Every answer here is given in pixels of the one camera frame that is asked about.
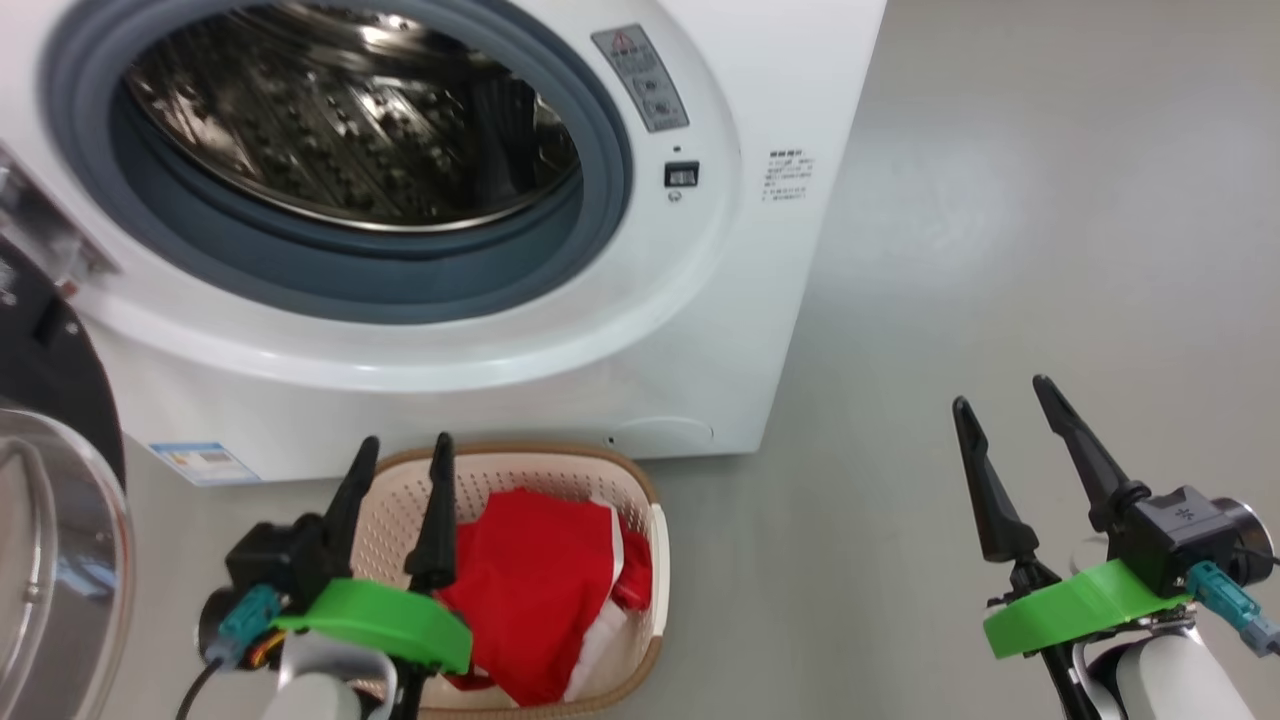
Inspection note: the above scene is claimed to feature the glass washing machine door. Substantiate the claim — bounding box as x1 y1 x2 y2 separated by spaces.
0 235 137 720

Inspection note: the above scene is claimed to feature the cream perforated basket brown rim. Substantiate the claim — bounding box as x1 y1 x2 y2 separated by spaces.
345 442 670 720

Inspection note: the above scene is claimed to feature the grey warning label sticker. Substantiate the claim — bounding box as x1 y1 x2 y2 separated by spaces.
590 24 692 135

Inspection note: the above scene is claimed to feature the red garment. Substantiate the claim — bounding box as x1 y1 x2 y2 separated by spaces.
436 488 654 708

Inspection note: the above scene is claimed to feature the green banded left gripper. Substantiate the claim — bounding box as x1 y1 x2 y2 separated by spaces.
272 432 474 675

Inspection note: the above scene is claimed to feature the white front-load washing machine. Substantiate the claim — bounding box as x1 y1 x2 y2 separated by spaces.
0 0 889 488

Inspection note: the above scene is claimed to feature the blue white energy label sticker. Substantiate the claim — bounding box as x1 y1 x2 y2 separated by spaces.
150 441 264 489

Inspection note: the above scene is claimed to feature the teal plug black cable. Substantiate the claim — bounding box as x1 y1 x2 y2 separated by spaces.
175 585 284 720
1185 560 1280 659

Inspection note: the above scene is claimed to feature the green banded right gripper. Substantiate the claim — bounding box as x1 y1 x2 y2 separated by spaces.
952 375 1196 661

